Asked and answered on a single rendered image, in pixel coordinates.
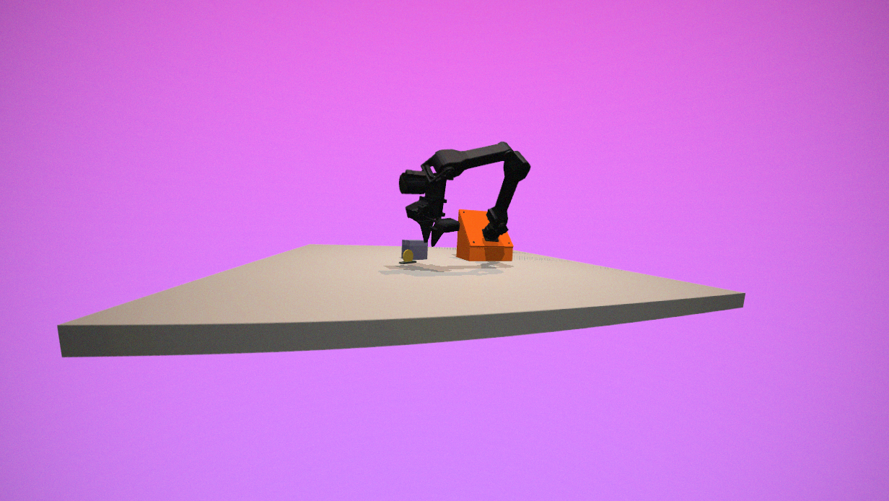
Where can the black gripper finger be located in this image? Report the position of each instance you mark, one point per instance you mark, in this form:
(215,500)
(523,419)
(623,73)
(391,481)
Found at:
(436,234)
(425,228)

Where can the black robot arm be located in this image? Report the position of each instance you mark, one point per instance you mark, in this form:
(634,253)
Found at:
(450,163)

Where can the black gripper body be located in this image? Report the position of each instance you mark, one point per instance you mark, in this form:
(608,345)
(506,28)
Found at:
(443,225)

